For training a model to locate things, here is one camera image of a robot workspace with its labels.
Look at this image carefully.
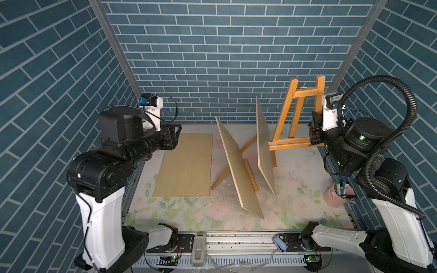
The wooden easel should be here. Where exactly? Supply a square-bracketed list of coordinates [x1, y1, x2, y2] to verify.
[271, 151, 277, 168]
[210, 134, 259, 192]
[269, 75, 325, 151]

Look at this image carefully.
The wooden canvas board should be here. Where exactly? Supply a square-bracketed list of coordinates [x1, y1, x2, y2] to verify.
[256, 97, 276, 196]
[153, 133, 213, 197]
[216, 117, 264, 219]

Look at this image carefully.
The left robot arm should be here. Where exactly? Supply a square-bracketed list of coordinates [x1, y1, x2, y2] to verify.
[66, 105, 182, 273]

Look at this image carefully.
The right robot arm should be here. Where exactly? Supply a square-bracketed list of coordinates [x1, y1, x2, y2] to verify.
[300, 110, 437, 273]

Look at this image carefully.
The pink cup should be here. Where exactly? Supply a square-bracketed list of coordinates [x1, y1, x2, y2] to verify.
[323, 182, 356, 208]

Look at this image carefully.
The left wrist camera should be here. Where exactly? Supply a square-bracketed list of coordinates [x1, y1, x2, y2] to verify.
[139, 92, 163, 131]

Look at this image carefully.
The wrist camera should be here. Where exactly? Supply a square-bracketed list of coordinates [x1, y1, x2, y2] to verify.
[139, 92, 163, 131]
[322, 93, 343, 132]

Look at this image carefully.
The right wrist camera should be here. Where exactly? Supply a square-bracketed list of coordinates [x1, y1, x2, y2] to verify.
[322, 93, 343, 132]

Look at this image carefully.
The right black corrugated cable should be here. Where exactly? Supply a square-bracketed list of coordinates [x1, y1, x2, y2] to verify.
[336, 74, 427, 220]

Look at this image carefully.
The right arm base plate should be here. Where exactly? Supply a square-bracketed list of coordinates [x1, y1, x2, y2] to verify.
[281, 233, 331, 253]

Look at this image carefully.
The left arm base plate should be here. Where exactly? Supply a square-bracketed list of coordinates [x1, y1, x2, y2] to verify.
[165, 234, 195, 253]

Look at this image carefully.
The grey rail handle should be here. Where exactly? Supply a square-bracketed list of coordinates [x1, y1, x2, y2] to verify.
[191, 233, 207, 267]

